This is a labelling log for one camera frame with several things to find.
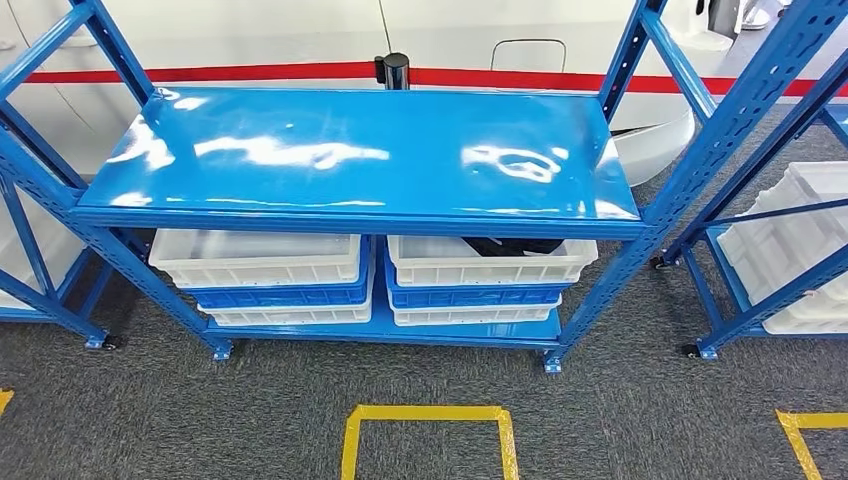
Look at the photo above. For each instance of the yellow floor tape square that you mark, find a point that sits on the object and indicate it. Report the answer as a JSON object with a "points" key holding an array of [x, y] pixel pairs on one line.
{"points": [[5, 399], [815, 419], [430, 414]]}

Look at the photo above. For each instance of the black plastic part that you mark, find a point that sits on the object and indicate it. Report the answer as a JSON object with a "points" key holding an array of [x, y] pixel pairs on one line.
{"points": [[517, 246]]}

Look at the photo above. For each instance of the red barrier belt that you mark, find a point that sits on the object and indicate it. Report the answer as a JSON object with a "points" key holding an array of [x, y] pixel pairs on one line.
{"points": [[530, 79], [199, 71]]}

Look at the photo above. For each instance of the black stanchion post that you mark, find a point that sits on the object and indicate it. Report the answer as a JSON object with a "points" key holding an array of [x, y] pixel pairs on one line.
{"points": [[394, 73]]}

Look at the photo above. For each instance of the white office chair base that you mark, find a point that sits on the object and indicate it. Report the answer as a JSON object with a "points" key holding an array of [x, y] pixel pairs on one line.
{"points": [[762, 13]]}

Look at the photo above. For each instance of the white car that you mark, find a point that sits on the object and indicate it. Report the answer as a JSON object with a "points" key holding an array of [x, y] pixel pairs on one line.
{"points": [[265, 33]]}

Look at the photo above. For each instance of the blue metal shelf rack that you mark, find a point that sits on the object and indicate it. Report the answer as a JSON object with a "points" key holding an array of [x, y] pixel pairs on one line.
{"points": [[60, 312], [762, 154], [331, 152]]}

